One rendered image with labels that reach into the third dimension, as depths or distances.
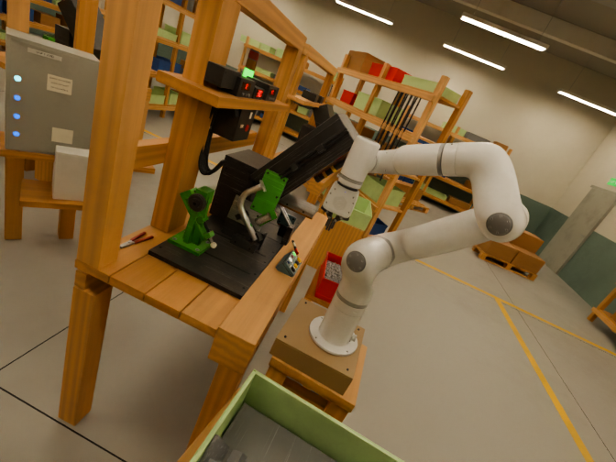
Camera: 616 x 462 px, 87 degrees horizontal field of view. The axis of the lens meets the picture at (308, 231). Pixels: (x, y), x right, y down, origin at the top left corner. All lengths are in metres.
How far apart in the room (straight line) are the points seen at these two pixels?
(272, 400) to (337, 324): 0.33
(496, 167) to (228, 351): 0.97
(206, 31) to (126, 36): 0.40
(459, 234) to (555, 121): 10.38
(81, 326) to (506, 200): 1.47
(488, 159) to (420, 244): 0.28
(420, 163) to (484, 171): 0.16
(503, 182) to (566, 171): 10.67
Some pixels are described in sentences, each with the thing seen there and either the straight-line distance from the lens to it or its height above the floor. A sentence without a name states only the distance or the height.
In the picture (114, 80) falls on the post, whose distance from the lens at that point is 1.11.
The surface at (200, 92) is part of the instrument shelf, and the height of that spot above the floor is 1.53.
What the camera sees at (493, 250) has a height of 0.25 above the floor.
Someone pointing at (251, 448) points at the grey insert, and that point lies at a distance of 1.01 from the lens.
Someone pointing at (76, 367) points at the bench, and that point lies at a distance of 1.71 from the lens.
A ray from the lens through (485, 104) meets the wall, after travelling 10.77.
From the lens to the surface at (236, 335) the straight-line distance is 1.16.
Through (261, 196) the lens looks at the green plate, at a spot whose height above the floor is 1.15.
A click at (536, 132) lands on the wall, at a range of 11.15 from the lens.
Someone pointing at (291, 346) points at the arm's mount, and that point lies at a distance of 1.16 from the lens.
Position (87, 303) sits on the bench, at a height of 0.71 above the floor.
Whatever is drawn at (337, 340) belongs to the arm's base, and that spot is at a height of 0.97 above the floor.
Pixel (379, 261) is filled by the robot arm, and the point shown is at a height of 1.32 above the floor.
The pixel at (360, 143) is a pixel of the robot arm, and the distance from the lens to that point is 1.05.
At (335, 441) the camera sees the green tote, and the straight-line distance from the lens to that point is 1.05.
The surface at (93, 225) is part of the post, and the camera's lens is 1.27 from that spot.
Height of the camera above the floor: 1.69
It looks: 23 degrees down
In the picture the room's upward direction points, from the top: 24 degrees clockwise
